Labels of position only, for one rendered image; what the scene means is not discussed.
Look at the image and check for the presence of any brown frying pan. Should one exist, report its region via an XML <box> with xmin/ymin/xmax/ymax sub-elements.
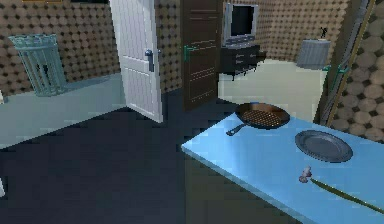
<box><xmin>225</xmin><ymin>102</ymin><xmax>291</xmax><ymax>137</ymax></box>

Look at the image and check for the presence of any blue table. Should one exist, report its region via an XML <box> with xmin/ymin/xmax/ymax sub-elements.
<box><xmin>180</xmin><ymin>111</ymin><xmax>384</xmax><ymax>224</ymax></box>

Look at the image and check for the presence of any dark brown room door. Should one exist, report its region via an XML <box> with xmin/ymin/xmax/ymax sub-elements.
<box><xmin>179</xmin><ymin>0</ymin><xmax>224</xmax><ymax>112</ymax></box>

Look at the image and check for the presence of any white room door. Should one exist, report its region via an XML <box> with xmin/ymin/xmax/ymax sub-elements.
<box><xmin>109</xmin><ymin>0</ymin><xmax>164</xmax><ymax>124</ymax></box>

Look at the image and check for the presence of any dark framed door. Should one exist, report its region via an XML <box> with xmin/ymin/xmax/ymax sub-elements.
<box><xmin>313</xmin><ymin>0</ymin><xmax>378</xmax><ymax>128</ymax></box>

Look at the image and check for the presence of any black chest of drawers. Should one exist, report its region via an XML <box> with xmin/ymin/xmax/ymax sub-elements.
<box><xmin>219</xmin><ymin>43</ymin><xmax>268</xmax><ymax>82</ymax></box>

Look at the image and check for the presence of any green lever door handle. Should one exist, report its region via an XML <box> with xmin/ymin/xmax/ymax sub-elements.
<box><xmin>322</xmin><ymin>64</ymin><xmax>350</xmax><ymax>76</ymax></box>

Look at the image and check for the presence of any grey television set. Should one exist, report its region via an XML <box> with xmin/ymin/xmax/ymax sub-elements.
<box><xmin>222</xmin><ymin>2</ymin><xmax>260</xmax><ymax>47</ymax></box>

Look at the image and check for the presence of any dark blue door handle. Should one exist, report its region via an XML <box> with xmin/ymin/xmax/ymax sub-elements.
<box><xmin>144</xmin><ymin>49</ymin><xmax>156</xmax><ymax>73</ymax></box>

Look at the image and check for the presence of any green stalk with white bulb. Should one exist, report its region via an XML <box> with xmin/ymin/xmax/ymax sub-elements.
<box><xmin>298</xmin><ymin>165</ymin><xmax>384</xmax><ymax>215</ymax></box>

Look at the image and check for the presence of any pale blue wire bin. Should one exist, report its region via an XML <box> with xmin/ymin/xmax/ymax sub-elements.
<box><xmin>7</xmin><ymin>33</ymin><xmax>68</xmax><ymax>98</ymax></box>

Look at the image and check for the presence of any grey plate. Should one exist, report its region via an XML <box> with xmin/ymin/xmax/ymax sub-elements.
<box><xmin>294</xmin><ymin>129</ymin><xmax>354</xmax><ymax>164</ymax></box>

